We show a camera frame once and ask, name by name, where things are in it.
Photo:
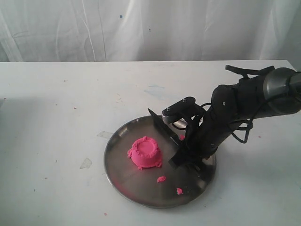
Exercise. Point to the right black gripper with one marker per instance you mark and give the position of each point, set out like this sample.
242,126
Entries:
210,127

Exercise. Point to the black kitchen knife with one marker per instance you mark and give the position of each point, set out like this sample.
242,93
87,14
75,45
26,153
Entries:
162,127

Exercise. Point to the pink clay mound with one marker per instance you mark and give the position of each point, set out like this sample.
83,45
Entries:
145,153

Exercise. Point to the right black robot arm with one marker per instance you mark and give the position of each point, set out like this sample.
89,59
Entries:
261,93

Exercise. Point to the pink crumb near knife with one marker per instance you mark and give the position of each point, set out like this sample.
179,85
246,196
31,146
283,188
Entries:
182,137

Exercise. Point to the pink crumb lower right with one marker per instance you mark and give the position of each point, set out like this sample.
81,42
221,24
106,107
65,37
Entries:
179,191

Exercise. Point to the pink crumb centre bottom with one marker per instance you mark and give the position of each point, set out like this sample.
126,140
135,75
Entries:
161,179

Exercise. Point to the round steel plate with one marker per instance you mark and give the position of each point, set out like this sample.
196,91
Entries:
141,186

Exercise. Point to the white backdrop curtain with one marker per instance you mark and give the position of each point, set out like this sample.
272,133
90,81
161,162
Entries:
149,30

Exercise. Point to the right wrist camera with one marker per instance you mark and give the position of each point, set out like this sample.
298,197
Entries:
177,111

